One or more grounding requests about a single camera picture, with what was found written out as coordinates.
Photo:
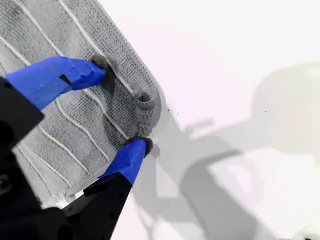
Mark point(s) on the grey striped towel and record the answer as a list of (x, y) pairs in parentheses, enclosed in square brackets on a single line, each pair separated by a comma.
[(75, 125)]

